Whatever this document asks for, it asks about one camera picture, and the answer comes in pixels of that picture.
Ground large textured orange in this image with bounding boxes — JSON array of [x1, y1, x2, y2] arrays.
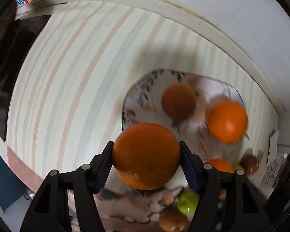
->
[[112, 122, 182, 190]]

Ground black stovetop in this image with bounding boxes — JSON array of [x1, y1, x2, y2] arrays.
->
[[0, 14, 52, 142]]

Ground small orange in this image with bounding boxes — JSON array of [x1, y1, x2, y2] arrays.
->
[[204, 159, 234, 174]]

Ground brown apple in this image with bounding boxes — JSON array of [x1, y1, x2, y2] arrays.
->
[[159, 207, 189, 232], [240, 155, 259, 176]]

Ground dark orange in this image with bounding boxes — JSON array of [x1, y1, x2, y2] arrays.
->
[[161, 84, 198, 122]]

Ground bright smooth orange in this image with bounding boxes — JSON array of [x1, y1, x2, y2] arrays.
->
[[207, 100, 248, 143]]

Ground blue cabinet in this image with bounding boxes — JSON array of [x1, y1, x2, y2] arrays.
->
[[0, 141, 27, 213]]

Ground floral glass plate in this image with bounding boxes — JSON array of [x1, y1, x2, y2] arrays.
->
[[121, 69, 247, 174]]

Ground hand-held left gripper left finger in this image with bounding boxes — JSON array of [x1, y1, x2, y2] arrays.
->
[[19, 141, 114, 232]]

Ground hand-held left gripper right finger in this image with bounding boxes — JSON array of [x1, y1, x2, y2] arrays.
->
[[179, 141, 272, 232]]

